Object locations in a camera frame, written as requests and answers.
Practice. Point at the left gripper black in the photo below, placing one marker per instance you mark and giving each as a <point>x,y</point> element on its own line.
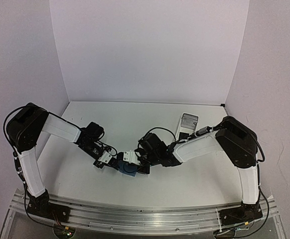
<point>100,164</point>

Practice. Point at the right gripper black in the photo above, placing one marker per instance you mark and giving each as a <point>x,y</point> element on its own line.
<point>146,171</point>

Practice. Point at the blue leather card holder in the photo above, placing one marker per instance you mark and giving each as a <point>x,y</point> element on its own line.
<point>127,169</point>

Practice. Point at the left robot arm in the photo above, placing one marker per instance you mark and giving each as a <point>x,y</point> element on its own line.
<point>22,129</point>

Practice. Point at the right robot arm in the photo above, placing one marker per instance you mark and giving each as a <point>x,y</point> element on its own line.
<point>230,137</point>

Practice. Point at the stack of cards in tray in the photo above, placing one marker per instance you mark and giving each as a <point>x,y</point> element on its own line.
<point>189,121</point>

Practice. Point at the white plastic tray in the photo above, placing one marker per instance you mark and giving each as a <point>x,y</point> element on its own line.
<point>182,133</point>

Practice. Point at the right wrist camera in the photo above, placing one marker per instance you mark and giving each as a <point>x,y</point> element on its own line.
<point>129,157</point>

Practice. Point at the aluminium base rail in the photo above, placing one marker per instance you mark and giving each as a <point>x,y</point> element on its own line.
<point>142,221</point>

